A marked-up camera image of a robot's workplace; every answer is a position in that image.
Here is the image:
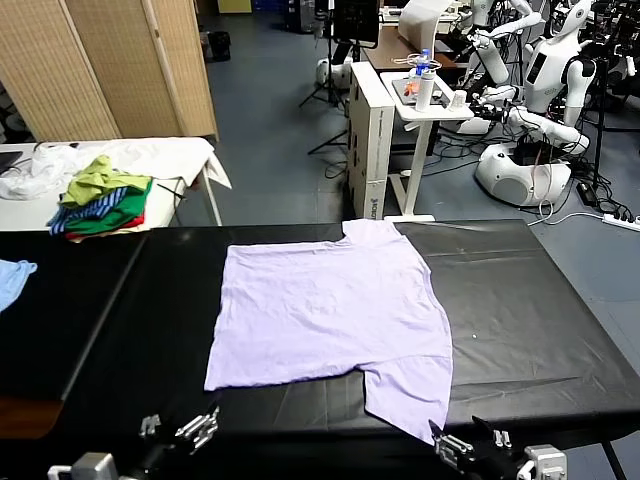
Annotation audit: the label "white floor cable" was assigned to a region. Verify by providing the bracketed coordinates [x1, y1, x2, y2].
[529, 199, 606, 226]

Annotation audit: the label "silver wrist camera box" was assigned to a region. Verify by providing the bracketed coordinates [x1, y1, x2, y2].
[48, 452, 119, 480]
[523, 443, 569, 480]

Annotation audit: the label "white humanoid robot black shoulders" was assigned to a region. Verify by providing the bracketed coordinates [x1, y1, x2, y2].
[522, 0, 599, 126]

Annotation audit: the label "light blue garment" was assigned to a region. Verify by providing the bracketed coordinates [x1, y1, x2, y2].
[0, 258, 39, 314]

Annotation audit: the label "small white robot base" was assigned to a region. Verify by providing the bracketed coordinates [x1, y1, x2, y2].
[315, 57, 354, 89]

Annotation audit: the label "crumpled white garment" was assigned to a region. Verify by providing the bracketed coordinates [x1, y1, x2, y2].
[0, 143, 89, 201]

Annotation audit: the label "gray tray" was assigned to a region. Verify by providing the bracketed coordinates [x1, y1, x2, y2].
[392, 77, 454, 106]

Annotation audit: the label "tall white cardboard box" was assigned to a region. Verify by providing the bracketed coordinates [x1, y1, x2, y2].
[348, 60, 396, 221]

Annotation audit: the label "black tripod stand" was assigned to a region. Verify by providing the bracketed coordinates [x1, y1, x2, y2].
[298, 0, 351, 154]

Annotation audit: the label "black cable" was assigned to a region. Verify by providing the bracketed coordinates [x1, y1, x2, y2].
[157, 180, 187, 201]

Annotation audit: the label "white folding table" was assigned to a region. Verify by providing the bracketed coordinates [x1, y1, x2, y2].
[0, 135, 234, 232]

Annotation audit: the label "beige folded garment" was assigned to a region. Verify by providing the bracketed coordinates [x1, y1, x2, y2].
[67, 225, 151, 245]

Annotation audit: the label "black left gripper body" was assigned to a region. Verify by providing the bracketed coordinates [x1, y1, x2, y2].
[119, 430, 191, 474]

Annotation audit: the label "wooden folding screen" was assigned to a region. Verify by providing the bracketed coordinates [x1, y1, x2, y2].
[0, 0, 220, 144]

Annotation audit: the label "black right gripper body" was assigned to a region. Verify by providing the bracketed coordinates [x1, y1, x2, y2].
[457, 446, 531, 480]

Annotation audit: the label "white robot arm with cables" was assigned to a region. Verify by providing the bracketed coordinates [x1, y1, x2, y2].
[469, 84, 591, 154]

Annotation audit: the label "white side table frame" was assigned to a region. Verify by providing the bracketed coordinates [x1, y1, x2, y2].
[172, 167, 225, 227]

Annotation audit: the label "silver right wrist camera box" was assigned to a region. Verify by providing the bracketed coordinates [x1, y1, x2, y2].
[523, 443, 569, 480]

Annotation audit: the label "black monitor panel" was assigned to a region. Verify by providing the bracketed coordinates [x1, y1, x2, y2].
[331, 0, 381, 51]

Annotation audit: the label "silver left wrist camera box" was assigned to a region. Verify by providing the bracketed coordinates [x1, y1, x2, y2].
[48, 452, 119, 480]

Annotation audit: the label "white standing desk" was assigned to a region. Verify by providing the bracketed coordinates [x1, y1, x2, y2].
[379, 69, 475, 223]

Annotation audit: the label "brown wooden desk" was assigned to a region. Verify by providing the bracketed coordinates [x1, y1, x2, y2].
[360, 24, 459, 71]

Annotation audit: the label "large white robot base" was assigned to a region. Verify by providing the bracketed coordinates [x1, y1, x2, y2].
[473, 143, 572, 207]

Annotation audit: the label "black plastic table cover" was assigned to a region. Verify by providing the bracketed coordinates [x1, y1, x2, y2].
[59, 218, 640, 480]
[0, 229, 149, 401]

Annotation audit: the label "lime green garment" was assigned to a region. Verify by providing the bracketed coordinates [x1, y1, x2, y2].
[59, 154, 151, 210]

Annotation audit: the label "black trash bin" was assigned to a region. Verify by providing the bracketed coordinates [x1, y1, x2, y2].
[202, 30, 231, 64]

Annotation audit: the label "white thermos bottle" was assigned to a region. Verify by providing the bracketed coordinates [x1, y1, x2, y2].
[414, 69, 436, 112]

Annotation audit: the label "lavender t-shirt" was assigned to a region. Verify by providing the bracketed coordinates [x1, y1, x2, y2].
[203, 218, 455, 446]

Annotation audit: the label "red folded garment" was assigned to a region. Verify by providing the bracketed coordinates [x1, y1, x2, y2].
[64, 212, 146, 241]

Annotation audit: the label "green folded garment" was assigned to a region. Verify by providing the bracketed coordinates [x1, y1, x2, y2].
[63, 177, 154, 234]

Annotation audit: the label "blue striped garment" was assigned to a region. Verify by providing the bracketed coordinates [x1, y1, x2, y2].
[47, 187, 129, 237]

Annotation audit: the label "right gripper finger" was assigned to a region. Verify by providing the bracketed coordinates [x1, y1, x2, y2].
[471, 415, 512, 450]
[428, 419, 475, 462]

